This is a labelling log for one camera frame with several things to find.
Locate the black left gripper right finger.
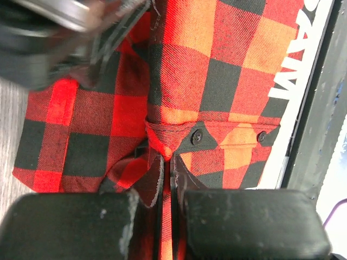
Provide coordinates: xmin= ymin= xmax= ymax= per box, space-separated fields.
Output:
xmin=170 ymin=155 xmax=331 ymax=259

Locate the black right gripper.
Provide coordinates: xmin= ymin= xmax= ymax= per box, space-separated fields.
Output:
xmin=1 ymin=1 xmax=151 ymax=89

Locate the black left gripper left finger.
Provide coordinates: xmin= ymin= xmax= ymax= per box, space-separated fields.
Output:
xmin=1 ymin=156 xmax=164 ymax=259

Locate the red black plaid shirt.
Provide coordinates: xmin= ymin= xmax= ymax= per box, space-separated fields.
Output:
xmin=12 ymin=1 xmax=316 ymax=259

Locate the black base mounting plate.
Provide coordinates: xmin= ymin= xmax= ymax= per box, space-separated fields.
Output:
xmin=282 ymin=1 xmax=346 ymax=203

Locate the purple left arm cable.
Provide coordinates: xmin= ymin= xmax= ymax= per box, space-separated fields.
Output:
xmin=322 ymin=198 xmax=347 ymax=227

